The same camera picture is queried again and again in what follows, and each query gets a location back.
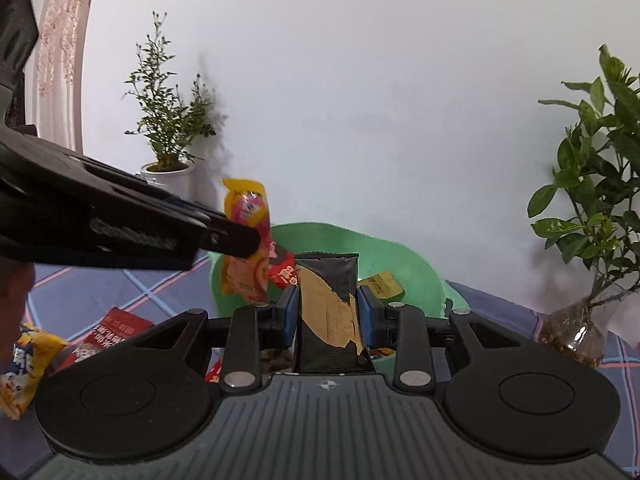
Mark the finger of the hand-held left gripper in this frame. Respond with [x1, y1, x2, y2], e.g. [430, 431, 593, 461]
[82, 155, 230, 224]
[92, 211, 262, 261]

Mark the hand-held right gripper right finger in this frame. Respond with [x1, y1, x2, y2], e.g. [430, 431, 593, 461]
[357, 285, 526, 394]

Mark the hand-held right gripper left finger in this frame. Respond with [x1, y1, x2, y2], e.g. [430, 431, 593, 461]
[132, 287, 301, 394]

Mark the black and gold snack packet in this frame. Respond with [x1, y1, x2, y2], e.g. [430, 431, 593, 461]
[292, 252, 375, 375]

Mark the yellow and pink snack packet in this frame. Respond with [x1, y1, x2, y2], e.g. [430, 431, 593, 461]
[221, 178, 275, 305]

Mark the green plastic bowl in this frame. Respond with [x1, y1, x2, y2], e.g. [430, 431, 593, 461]
[207, 222, 472, 356]

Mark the person's left forearm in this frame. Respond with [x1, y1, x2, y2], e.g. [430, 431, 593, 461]
[0, 257, 37, 366]

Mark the small plant in white pot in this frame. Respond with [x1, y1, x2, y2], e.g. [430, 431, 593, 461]
[124, 10, 217, 203]

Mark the mustard yellow snack packet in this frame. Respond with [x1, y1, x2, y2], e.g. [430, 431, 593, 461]
[357, 271, 405, 301]

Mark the red snack packet white print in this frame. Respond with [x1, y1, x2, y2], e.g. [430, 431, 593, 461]
[267, 241, 301, 290]

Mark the blue plaid tablecloth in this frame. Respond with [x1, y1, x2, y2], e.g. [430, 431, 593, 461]
[0, 252, 640, 480]

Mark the pink patterned curtain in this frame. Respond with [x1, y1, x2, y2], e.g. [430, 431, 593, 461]
[25, 0, 103, 153]

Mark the yellow snack bag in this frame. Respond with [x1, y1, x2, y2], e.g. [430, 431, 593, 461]
[0, 324, 68, 420]

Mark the leafy plant in glass vase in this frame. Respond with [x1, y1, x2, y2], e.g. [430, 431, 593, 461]
[527, 44, 640, 368]

